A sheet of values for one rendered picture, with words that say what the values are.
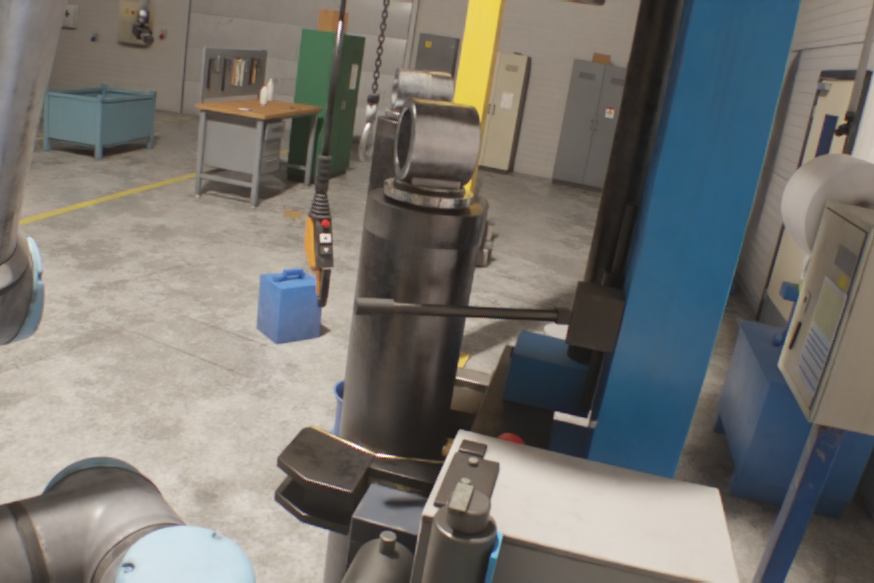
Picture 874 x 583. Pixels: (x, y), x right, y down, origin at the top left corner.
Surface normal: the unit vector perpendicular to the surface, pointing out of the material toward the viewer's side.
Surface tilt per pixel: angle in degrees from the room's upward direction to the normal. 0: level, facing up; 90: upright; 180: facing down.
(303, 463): 0
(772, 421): 90
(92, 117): 90
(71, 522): 29
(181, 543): 5
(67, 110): 90
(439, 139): 76
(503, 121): 90
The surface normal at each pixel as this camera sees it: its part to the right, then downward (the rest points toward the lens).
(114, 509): -0.04, -0.87
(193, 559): 0.22, -0.91
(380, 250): -0.65, 0.14
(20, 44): 0.56, 0.76
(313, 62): -0.23, 0.26
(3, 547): 0.52, -0.60
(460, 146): 0.26, 0.19
